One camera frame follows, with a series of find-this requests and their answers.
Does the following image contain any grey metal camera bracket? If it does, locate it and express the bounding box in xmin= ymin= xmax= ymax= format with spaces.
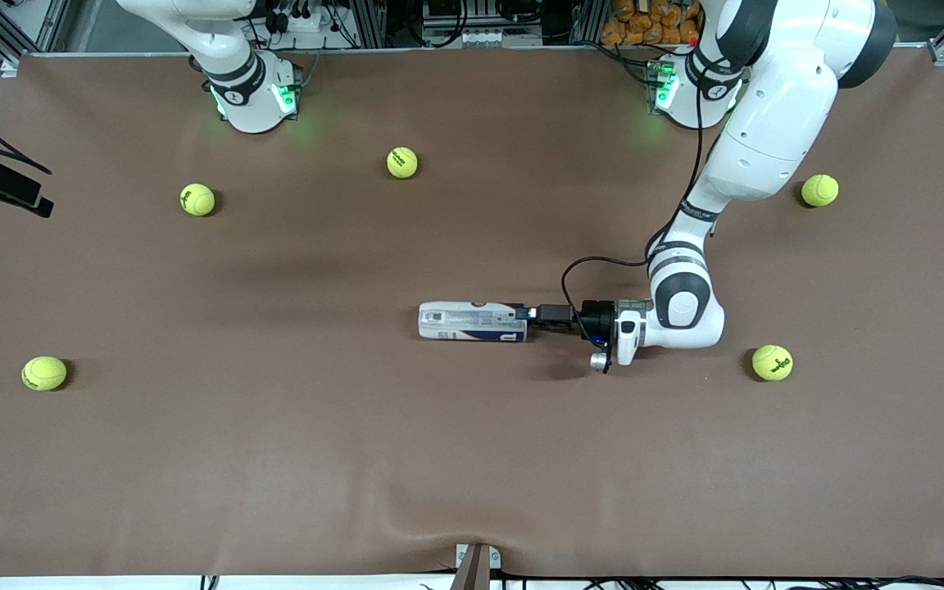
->
xmin=455 ymin=543 xmax=502 ymax=590

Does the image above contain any clear tennis ball can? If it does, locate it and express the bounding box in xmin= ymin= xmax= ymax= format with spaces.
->
xmin=418 ymin=301 xmax=529 ymax=343

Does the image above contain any white power strip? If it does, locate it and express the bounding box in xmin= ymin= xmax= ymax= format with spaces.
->
xmin=263 ymin=2 xmax=327 ymax=35

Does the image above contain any orange packets pile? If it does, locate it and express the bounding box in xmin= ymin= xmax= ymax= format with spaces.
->
xmin=601 ymin=0 xmax=704 ymax=47

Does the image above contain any silver aluminium frame post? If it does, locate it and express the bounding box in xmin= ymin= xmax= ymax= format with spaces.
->
xmin=353 ymin=0 xmax=388 ymax=48
xmin=570 ymin=0 xmax=609 ymax=46

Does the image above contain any brown table mat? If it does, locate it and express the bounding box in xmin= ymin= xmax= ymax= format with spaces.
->
xmin=0 ymin=45 xmax=944 ymax=579

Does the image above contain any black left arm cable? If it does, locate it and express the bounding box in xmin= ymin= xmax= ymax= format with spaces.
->
xmin=561 ymin=49 xmax=706 ymax=316

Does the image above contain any white terminal block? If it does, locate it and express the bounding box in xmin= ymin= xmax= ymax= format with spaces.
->
xmin=460 ymin=29 xmax=544 ymax=48

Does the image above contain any yellow tennis ball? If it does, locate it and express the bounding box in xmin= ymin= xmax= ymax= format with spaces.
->
xmin=21 ymin=356 xmax=68 ymax=392
xmin=179 ymin=183 xmax=216 ymax=217
xmin=751 ymin=344 xmax=794 ymax=382
xmin=801 ymin=174 xmax=840 ymax=208
xmin=386 ymin=146 xmax=420 ymax=179

